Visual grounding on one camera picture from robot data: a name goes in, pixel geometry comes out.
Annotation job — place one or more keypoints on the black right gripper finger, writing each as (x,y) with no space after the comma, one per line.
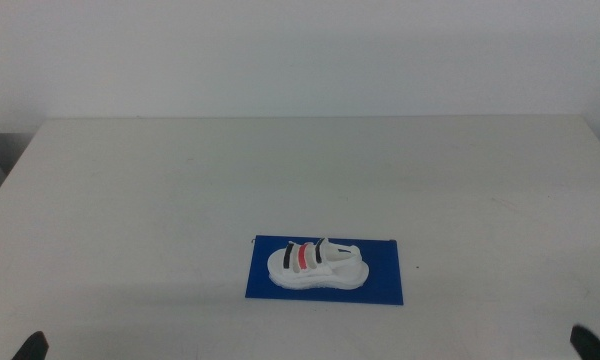
(592,347)

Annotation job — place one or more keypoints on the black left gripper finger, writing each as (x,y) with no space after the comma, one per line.
(34,347)

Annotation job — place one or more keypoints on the blue rectangular mat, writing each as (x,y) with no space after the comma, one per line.
(385,280)

